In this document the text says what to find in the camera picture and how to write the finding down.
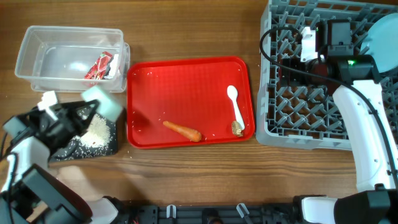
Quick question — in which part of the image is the clear plastic bin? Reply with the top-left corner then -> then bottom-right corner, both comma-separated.
14,26 -> 131,93

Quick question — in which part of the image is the red snack wrapper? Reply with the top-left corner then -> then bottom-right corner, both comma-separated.
84,51 -> 113,80

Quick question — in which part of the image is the orange carrot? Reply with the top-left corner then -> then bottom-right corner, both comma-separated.
163,121 -> 201,142

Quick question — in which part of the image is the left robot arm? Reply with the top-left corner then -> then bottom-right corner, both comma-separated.
1,100 -> 124,223

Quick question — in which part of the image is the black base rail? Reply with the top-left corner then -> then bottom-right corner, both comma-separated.
125,203 -> 308,224

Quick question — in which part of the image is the green bowl with rice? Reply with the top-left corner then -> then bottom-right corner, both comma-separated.
81,86 -> 123,123

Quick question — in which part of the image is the left black cable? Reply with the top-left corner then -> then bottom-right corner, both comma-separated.
0,132 -> 19,224

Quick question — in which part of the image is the white plastic spoon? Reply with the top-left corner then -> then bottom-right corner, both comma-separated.
227,85 -> 245,129

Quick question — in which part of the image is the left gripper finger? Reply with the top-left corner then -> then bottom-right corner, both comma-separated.
58,100 -> 100,109
76,107 -> 96,136

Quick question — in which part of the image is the grey dishwasher rack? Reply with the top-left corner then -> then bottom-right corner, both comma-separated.
256,0 -> 397,151

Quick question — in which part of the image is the light blue plate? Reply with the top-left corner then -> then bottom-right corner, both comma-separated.
360,13 -> 397,73

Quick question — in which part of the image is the red serving tray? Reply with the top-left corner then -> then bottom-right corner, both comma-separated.
126,56 -> 256,149

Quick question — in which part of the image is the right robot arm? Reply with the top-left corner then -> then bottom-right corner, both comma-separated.
279,55 -> 397,223

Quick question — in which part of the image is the brown food scrap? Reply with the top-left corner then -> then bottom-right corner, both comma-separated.
231,121 -> 243,137

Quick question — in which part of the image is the black plastic tray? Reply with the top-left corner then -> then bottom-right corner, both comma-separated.
50,114 -> 118,162

